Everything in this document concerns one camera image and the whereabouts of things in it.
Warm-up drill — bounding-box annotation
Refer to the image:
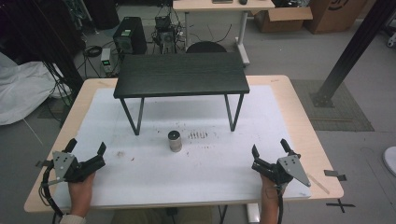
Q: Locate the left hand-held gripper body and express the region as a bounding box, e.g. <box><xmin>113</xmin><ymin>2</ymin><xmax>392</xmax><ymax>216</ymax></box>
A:
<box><xmin>48</xmin><ymin>150</ymin><xmax>106</xmax><ymax>186</ymax></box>

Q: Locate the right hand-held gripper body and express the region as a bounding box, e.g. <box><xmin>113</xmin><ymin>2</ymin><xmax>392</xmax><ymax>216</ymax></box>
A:
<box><xmin>250</xmin><ymin>154</ymin><xmax>312</xmax><ymax>189</ymax></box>

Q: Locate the person's right hand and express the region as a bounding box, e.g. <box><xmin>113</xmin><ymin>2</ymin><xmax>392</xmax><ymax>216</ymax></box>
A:
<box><xmin>259</xmin><ymin>173</ymin><xmax>282</xmax><ymax>202</ymax></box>

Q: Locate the person's left hand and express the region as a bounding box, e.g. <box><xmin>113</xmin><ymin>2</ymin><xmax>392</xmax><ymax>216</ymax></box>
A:
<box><xmin>67</xmin><ymin>172</ymin><xmax>96</xmax><ymax>217</ymax></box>

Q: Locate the thin wooden stick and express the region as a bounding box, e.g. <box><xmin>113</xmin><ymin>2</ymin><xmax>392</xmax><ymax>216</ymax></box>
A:
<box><xmin>307</xmin><ymin>173</ymin><xmax>331</xmax><ymax>195</ymax></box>

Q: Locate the black tape strip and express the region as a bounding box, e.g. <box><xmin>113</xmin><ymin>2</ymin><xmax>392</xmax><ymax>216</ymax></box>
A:
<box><xmin>323</xmin><ymin>169</ymin><xmax>347</xmax><ymax>182</ymax></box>

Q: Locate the white table mat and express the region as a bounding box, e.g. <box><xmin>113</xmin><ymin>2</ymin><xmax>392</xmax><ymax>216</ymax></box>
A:
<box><xmin>53</xmin><ymin>85</ymin><xmax>313</xmax><ymax>210</ymax></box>

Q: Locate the grey floor mat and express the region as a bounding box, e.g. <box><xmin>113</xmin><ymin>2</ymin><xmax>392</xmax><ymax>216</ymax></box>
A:
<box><xmin>290</xmin><ymin>78</ymin><xmax>375</xmax><ymax>133</ymax></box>

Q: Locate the white cloth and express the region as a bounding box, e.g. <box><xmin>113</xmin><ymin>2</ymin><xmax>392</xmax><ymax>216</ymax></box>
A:
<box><xmin>0</xmin><ymin>51</ymin><xmax>73</xmax><ymax>127</ymax></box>

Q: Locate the grey metal can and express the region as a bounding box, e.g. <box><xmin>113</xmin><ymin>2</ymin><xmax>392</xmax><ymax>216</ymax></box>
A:
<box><xmin>167</xmin><ymin>130</ymin><xmax>183</xmax><ymax>153</ymax></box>

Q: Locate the small power supply unit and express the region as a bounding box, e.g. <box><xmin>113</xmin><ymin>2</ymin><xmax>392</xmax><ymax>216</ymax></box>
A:
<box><xmin>100</xmin><ymin>48</ymin><xmax>114</xmax><ymax>75</ymax></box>

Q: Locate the white round object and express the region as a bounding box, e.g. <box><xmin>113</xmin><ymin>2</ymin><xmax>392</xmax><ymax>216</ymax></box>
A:
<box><xmin>382</xmin><ymin>146</ymin><xmax>396</xmax><ymax>177</ymax></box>

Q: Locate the small black table shelf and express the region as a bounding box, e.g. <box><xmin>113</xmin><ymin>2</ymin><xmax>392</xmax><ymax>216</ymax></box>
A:
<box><xmin>113</xmin><ymin>51</ymin><xmax>251</xmax><ymax>136</ymax></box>

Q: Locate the black chair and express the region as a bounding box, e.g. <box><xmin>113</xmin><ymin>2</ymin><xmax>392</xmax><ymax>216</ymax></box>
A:
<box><xmin>185</xmin><ymin>40</ymin><xmax>228</xmax><ymax>54</ymax></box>

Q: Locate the black computer tower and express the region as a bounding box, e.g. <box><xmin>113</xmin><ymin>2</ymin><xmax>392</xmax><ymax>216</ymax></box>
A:
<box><xmin>112</xmin><ymin>16</ymin><xmax>148</xmax><ymax>56</ymax></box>

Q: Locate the black curtain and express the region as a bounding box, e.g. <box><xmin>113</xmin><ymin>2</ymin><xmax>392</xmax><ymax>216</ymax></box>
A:
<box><xmin>0</xmin><ymin>0</ymin><xmax>86</xmax><ymax>94</ymax></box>

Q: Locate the open cardboard box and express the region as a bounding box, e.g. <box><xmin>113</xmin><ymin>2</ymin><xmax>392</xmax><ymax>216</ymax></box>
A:
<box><xmin>253</xmin><ymin>6</ymin><xmax>314</xmax><ymax>35</ymax></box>

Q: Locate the large cardboard box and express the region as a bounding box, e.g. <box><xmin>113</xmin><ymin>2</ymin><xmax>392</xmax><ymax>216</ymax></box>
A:
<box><xmin>303</xmin><ymin>0</ymin><xmax>369</xmax><ymax>35</ymax></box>

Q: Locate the light wooden desk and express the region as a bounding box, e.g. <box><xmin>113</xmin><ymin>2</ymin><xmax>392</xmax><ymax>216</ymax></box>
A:
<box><xmin>172</xmin><ymin>0</ymin><xmax>276</xmax><ymax>67</ymax></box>

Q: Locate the left hand-held gripper cable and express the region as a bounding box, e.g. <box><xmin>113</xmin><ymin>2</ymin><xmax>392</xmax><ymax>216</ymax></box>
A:
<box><xmin>38</xmin><ymin>161</ymin><xmax>67</xmax><ymax>218</ymax></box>

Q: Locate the hand-held gripper cable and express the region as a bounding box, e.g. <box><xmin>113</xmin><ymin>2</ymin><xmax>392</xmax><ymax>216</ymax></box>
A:
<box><xmin>38</xmin><ymin>161</ymin><xmax>67</xmax><ymax>218</ymax></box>
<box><xmin>275</xmin><ymin>184</ymin><xmax>286</xmax><ymax>224</ymax></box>

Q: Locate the right hand-held gripper cable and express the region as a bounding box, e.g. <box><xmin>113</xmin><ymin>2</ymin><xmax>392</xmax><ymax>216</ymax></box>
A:
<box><xmin>275</xmin><ymin>184</ymin><xmax>286</xmax><ymax>224</ymax></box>

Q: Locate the coiled black cable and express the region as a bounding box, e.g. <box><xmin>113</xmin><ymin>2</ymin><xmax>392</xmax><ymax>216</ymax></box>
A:
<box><xmin>83</xmin><ymin>45</ymin><xmax>104</xmax><ymax>58</ymax></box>

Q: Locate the black metal stand post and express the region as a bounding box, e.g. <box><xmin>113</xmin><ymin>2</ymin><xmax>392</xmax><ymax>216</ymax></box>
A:
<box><xmin>309</xmin><ymin>0</ymin><xmax>396</xmax><ymax>109</ymax></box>

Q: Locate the black electronics device with cables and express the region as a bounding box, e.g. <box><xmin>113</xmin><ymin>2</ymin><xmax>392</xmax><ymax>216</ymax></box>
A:
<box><xmin>151</xmin><ymin>14</ymin><xmax>185</xmax><ymax>54</ymax></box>

